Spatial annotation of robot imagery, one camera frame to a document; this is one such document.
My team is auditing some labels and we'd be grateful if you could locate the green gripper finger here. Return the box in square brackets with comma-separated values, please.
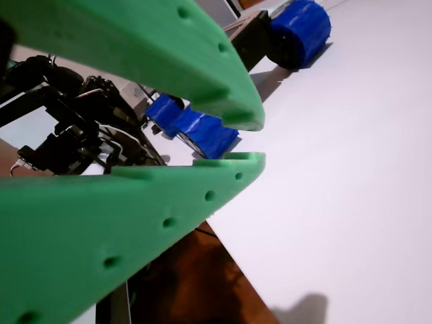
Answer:
[0, 152, 267, 324]
[0, 0, 267, 133]

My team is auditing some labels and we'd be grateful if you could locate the blue rover wheel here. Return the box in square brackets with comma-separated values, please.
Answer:
[144, 93, 186, 138]
[172, 106, 242, 161]
[269, 0, 333, 71]

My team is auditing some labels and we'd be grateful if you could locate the wooden rover body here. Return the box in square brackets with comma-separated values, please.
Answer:
[222, 9, 283, 74]

